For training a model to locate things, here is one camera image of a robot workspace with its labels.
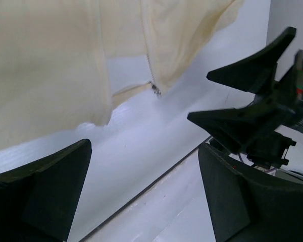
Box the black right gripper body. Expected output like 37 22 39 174
251 50 303 133

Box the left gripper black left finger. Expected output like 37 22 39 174
0 139 92 241

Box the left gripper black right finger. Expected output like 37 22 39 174
198 143 303 241

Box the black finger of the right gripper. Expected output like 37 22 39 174
187 105 280 153
207 27 296 93

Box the cream yellow zip jacket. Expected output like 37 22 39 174
0 1 243 150

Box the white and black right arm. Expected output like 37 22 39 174
187 27 303 169

